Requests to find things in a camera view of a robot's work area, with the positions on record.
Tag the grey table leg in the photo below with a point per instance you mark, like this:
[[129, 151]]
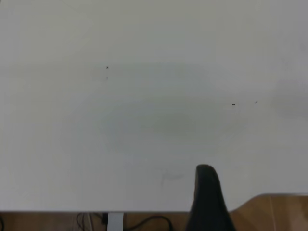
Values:
[[115, 222]]

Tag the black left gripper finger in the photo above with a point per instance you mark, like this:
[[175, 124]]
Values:
[[207, 204]]

